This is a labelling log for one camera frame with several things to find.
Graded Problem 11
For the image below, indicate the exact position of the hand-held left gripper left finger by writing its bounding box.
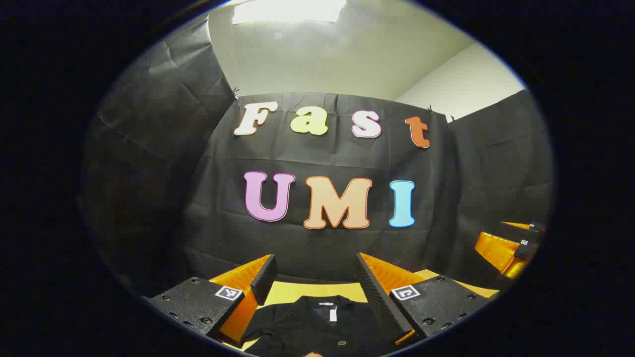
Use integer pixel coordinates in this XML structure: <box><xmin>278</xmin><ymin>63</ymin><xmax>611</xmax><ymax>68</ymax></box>
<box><xmin>144</xmin><ymin>254</ymin><xmax>278</xmax><ymax>348</ymax></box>

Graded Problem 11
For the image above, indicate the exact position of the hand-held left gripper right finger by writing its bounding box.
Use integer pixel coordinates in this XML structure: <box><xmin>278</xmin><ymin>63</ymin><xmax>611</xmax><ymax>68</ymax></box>
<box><xmin>354</xmin><ymin>252</ymin><xmax>493</xmax><ymax>347</ymax></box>

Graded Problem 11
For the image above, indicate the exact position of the black button shirt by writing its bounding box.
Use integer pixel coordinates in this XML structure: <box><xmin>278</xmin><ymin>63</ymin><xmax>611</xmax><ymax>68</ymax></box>
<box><xmin>242</xmin><ymin>295</ymin><xmax>397</xmax><ymax>357</ymax></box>

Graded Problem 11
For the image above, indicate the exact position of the black backdrop cloth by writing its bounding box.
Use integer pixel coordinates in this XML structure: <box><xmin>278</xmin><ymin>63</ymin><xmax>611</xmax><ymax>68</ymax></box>
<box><xmin>82</xmin><ymin>15</ymin><xmax>554</xmax><ymax>298</ymax></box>

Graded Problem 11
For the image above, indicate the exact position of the ceiling light panel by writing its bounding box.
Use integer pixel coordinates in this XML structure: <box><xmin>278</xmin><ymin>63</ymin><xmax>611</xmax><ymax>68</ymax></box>
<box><xmin>232</xmin><ymin>0</ymin><xmax>348</xmax><ymax>24</ymax></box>

